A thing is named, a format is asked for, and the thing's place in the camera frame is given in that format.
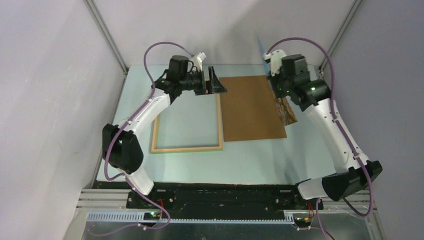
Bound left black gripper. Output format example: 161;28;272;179
179;66;227;96

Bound seaside landscape photo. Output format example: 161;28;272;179
256;35;297;126

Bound wooden picture frame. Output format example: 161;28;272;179
150;78;224;154

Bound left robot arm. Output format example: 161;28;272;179
102;52;227;208

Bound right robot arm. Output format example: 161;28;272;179
263;50;383;209

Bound brown backing board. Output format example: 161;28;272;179
219;75;287;142

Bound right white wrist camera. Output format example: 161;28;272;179
263;49;287;77

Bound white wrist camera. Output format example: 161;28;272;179
191;52;206;72
263;49;287;77

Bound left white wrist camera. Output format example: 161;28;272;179
191;52;206;72

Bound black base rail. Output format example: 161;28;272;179
147;182;324;221

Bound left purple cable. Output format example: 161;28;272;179
86;41;196;238

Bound aluminium frame rails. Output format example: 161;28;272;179
64;182;385;240

